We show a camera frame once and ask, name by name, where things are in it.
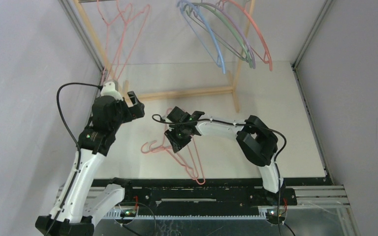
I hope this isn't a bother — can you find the pink wire hanger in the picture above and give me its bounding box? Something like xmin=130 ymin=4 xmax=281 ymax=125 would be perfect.
xmin=148 ymin=109 xmax=207 ymax=186
xmin=140 ymin=108 xmax=199 ymax=181
xmin=96 ymin=0 xmax=130 ymax=80
xmin=110 ymin=0 xmax=152 ymax=82

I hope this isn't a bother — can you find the blue plastic hanger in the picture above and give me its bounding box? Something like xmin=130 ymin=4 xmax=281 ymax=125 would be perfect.
xmin=176 ymin=0 xmax=226 ymax=74

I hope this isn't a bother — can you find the green plastic hanger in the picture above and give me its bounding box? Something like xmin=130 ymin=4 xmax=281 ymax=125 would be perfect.
xmin=188 ymin=1 xmax=250 ymax=67

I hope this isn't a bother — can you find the purple plastic hanger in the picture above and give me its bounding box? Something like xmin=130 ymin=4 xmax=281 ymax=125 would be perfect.
xmin=205 ymin=3 xmax=255 ymax=69

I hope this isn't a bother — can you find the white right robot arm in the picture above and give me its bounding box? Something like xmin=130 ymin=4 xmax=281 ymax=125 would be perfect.
xmin=158 ymin=107 xmax=287 ymax=205

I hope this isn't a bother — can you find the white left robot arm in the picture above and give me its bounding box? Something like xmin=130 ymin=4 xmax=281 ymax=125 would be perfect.
xmin=35 ymin=91 xmax=145 ymax=236

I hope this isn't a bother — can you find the pink hanger on rod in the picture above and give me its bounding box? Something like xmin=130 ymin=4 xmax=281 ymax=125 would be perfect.
xmin=216 ymin=0 xmax=273 ymax=71

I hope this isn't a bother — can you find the metal hanging rod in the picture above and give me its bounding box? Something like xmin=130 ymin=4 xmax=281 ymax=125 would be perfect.
xmin=78 ymin=0 xmax=115 ymax=3

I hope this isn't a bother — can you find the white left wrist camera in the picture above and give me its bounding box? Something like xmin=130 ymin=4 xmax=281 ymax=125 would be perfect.
xmin=100 ymin=80 xmax=124 ymax=101

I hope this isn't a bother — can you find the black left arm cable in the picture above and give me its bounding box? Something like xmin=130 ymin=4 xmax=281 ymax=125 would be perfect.
xmin=45 ymin=83 xmax=102 ymax=236

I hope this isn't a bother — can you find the wooden hanger rack frame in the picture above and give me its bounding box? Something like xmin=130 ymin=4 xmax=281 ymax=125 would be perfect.
xmin=71 ymin=0 xmax=249 ymax=115

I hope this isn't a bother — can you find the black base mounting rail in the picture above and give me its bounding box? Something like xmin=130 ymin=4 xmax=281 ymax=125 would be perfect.
xmin=91 ymin=177 xmax=333 ymax=217

